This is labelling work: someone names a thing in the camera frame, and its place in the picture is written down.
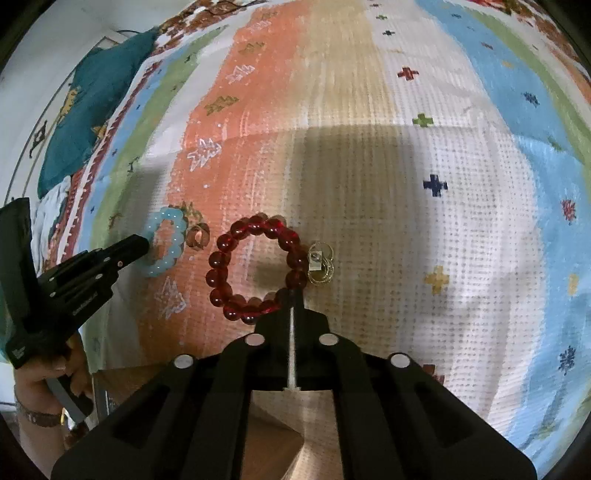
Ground light blue bead bracelet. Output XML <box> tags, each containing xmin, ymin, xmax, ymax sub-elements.
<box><xmin>138</xmin><ymin>207</ymin><xmax>189</xmax><ymax>278</ymax></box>

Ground brown amber ring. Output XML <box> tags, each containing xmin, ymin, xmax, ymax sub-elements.
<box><xmin>185</xmin><ymin>222</ymin><xmax>212</xmax><ymax>251</ymax></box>

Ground red bead bracelet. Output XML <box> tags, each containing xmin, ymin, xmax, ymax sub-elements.
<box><xmin>204</xmin><ymin>214</ymin><xmax>310</xmax><ymax>325</ymax></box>

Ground left hand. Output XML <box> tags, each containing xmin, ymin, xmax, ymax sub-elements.
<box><xmin>14</xmin><ymin>333</ymin><xmax>93</xmax><ymax>415</ymax></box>

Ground wristwatch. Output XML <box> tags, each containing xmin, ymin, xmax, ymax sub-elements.
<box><xmin>14</xmin><ymin>389</ymin><xmax>62</xmax><ymax>428</ymax></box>

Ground teal pillow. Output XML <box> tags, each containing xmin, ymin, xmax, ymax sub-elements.
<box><xmin>37</xmin><ymin>27</ymin><xmax>159</xmax><ymax>197</ymax></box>

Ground colourful striped mat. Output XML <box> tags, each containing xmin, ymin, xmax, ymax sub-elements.
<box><xmin>50</xmin><ymin>1</ymin><xmax>590</xmax><ymax>476</ymax></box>

